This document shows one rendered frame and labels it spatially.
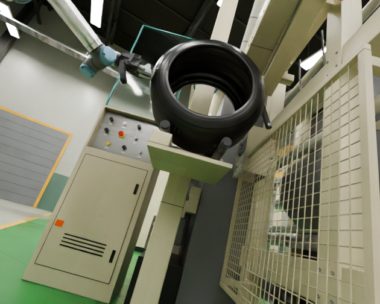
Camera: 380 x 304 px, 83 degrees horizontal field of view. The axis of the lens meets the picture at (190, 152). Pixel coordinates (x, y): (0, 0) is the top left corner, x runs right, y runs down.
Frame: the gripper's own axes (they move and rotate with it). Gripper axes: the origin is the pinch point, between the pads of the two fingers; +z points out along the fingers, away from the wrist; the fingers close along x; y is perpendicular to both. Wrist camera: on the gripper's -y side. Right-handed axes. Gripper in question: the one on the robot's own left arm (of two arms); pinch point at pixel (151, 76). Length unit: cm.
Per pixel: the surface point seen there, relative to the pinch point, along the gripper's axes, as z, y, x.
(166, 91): 13.9, -12.9, -12.3
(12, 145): -615, -10, 711
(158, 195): -4, -18, 340
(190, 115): 28.2, -19.9, -12.4
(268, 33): 49, 50, -6
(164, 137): 21.5, -32.8, -10.0
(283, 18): 53, 51, -17
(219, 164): 47, -35, -10
